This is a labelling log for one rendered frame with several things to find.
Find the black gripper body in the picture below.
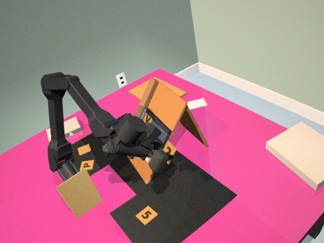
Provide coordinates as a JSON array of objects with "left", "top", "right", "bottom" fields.
[{"left": 128, "top": 139, "right": 169, "bottom": 174}]

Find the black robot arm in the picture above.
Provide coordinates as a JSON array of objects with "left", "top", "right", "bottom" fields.
[{"left": 41, "top": 72, "right": 161, "bottom": 181}]

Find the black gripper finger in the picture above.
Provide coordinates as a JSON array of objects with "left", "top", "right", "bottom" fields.
[
  {"left": 152, "top": 141, "right": 165, "bottom": 150},
  {"left": 160, "top": 148, "right": 174, "bottom": 161}
]

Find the cream flat rectangular card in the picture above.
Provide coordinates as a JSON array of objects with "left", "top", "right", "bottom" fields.
[{"left": 187, "top": 98, "right": 207, "bottom": 110}]

